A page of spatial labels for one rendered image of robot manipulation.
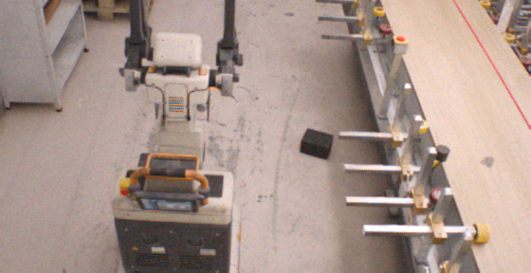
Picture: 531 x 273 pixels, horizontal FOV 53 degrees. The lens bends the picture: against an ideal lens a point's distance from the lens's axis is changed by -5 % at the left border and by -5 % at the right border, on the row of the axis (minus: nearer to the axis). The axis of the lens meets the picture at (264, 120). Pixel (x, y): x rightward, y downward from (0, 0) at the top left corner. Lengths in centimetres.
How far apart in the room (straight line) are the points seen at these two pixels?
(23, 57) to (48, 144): 65
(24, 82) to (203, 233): 223
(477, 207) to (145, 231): 150
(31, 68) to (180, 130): 185
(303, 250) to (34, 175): 185
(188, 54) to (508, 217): 157
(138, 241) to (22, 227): 113
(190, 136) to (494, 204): 144
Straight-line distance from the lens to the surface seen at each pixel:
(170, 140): 272
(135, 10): 257
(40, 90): 435
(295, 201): 361
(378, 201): 250
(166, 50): 245
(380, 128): 315
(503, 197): 268
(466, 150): 286
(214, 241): 262
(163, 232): 261
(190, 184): 244
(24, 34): 411
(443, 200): 224
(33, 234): 357
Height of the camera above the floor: 262
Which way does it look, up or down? 39 degrees down
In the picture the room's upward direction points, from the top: 4 degrees clockwise
